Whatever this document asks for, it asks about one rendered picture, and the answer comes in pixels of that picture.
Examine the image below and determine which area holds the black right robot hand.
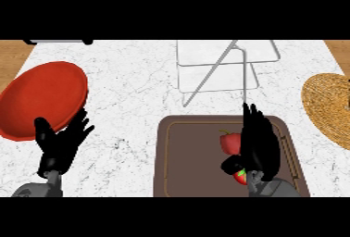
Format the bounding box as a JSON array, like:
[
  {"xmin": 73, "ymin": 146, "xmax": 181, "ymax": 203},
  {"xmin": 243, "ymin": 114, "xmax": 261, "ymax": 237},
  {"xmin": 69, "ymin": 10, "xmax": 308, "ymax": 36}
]
[{"xmin": 219, "ymin": 102, "xmax": 283, "ymax": 182}]

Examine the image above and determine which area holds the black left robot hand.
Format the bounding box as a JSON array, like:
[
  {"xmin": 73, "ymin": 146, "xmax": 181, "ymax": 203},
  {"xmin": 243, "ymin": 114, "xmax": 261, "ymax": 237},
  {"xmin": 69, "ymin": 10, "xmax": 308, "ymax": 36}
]
[{"xmin": 32, "ymin": 106, "xmax": 95, "ymax": 180}]

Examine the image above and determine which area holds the red bell pepper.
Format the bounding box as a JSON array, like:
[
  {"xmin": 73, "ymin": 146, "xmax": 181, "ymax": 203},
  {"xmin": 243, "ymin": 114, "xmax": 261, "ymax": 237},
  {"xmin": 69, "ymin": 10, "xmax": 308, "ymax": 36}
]
[{"xmin": 218, "ymin": 129, "xmax": 243, "ymax": 156}]

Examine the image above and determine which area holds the brown tray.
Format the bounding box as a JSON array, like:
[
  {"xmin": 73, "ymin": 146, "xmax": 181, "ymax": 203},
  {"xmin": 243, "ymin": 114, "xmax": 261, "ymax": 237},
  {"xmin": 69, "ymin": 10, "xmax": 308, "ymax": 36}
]
[{"xmin": 152, "ymin": 115, "xmax": 311, "ymax": 198}]

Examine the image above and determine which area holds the red strawberry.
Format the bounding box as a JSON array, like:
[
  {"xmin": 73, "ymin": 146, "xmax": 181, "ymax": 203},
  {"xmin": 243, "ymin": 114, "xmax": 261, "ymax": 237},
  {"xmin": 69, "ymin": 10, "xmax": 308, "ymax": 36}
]
[{"xmin": 231, "ymin": 168, "xmax": 248, "ymax": 186}]

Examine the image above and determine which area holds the red plate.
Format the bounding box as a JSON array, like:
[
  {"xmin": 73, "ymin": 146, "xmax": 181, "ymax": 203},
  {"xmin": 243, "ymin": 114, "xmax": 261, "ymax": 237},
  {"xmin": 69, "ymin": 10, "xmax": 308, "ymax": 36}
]
[{"xmin": 0, "ymin": 60, "xmax": 88, "ymax": 143}]

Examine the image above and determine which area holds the woven wicker placemat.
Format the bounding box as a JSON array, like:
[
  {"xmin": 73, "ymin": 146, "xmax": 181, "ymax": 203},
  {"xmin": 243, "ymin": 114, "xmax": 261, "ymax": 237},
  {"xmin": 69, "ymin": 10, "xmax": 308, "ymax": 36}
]
[{"xmin": 301, "ymin": 72, "xmax": 350, "ymax": 151}]

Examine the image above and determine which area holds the grey appliance with black feet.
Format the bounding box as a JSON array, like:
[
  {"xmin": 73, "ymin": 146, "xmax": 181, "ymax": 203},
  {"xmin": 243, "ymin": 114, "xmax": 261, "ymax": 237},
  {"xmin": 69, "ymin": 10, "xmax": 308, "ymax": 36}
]
[{"xmin": 22, "ymin": 40, "xmax": 94, "ymax": 46}]

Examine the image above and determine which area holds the white tiered wire shelf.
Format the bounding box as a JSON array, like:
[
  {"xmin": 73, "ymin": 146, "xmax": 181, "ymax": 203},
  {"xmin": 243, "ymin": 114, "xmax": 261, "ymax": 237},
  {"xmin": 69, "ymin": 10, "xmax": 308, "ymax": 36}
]
[{"xmin": 174, "ymin": 40, "xmax": 282, "ymax": 108}]

